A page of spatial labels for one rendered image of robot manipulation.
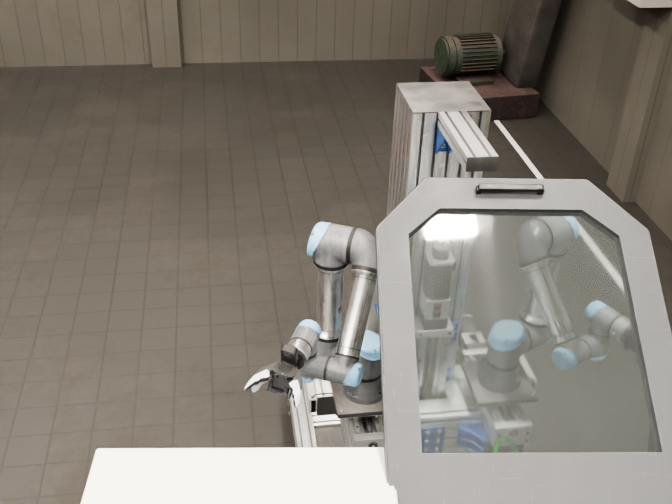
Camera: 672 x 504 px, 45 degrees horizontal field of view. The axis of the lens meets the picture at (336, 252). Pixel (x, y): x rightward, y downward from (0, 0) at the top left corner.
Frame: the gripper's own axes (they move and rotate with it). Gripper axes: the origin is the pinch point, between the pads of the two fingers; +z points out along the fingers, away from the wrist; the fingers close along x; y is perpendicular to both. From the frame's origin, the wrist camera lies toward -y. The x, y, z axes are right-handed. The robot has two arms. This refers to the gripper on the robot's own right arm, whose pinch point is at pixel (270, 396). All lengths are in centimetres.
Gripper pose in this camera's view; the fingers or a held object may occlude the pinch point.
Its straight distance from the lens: 225.9
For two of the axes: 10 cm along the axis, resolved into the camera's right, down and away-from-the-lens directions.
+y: -1.6, 8.1, 5.7
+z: -3.0, 5.1, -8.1
